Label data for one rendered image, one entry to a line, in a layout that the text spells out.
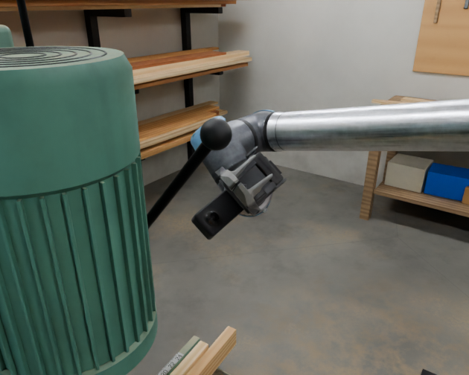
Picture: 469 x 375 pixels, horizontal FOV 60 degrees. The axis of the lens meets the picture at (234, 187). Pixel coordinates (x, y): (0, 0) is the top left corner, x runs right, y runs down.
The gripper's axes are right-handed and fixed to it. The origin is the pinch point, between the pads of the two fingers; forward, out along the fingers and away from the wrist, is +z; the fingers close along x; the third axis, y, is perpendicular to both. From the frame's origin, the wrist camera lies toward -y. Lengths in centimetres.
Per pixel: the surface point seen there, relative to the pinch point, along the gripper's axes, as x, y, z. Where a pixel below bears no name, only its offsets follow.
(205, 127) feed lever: -5.4, 1.6, 12.8
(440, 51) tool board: 0, 187, -245
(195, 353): 16.1, -25.3, -23.5
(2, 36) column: -31.9, -9.1, 8.2
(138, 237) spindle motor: -1.0, -10.7, 14.5
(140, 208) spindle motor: -2.8, -8.5, 16.0
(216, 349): 18.4, -22.5, -25.9
